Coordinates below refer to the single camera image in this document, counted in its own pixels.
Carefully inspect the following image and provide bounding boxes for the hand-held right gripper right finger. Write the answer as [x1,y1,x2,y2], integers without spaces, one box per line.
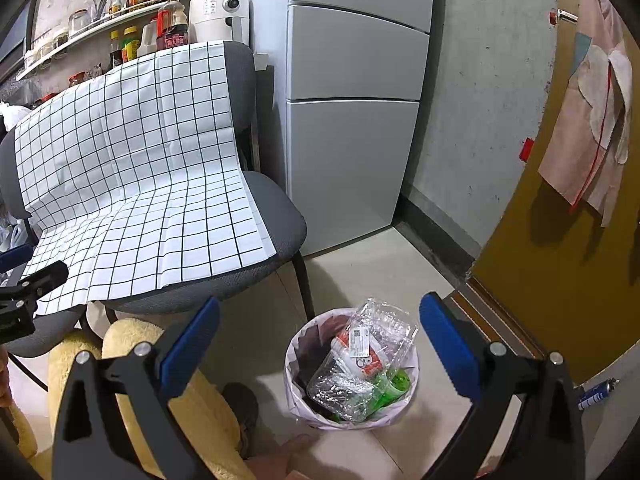
[419,291,586,480]

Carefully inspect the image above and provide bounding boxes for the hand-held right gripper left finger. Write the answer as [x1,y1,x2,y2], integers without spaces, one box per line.
[51,296,221,480]

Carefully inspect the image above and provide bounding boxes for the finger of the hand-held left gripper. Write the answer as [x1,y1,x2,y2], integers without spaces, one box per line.
[0,260,69,306]
[0,244,35,273]

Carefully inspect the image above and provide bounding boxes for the green plastic bottle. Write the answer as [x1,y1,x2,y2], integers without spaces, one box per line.
[340,367,412,423]

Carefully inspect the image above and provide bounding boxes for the clear plastic tray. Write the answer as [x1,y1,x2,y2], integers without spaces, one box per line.
[345,297,420,361]

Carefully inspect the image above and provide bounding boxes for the white bin with pink liner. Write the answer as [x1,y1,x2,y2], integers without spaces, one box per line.
[284,306,420,433]

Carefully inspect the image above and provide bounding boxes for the clear plastic container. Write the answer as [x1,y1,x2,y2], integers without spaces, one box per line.
[306,365,381,418]

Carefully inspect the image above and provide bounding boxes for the brown slipper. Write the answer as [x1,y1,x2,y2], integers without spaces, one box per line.
[222,382,261,458]

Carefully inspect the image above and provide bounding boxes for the white plastic bag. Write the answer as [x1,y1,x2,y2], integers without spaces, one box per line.
[0,101,33,133]

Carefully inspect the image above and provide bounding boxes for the person's foot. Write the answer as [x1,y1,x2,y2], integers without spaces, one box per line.
[247,434,321,480]

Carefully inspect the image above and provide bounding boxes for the white checked cloth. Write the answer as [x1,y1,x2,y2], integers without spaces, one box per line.
[14,41,277,317]

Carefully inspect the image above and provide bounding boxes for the grey office chair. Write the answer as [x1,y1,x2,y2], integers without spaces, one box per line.
[0,40,316,391]

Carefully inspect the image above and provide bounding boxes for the blue spray can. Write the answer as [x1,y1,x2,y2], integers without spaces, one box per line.
[577,379,621,411]

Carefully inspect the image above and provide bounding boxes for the white refrigerator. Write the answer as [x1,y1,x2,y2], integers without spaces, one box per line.
[247,0,436,258]

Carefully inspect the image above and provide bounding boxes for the black range hood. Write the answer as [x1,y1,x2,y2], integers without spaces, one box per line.
[0,7,36,78]

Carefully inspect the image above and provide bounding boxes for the yellow green bottle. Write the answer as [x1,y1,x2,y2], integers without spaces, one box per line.
[122,26,141,63]

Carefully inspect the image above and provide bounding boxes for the large glass jar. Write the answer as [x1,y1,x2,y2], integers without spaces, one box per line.
[68,9,92,38]

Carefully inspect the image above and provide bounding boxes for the pink hanging cloth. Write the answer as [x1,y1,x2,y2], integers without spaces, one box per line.
[537,0,633,228]

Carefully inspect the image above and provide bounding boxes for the white jug red cap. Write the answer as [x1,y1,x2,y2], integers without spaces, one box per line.
[137,21,160,57]

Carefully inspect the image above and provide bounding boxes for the white air fryer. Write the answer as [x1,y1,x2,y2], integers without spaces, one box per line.
[189,0,251,46]

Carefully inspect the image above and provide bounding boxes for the white wall shelf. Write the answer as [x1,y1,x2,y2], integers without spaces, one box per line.
[15,0,193,81]

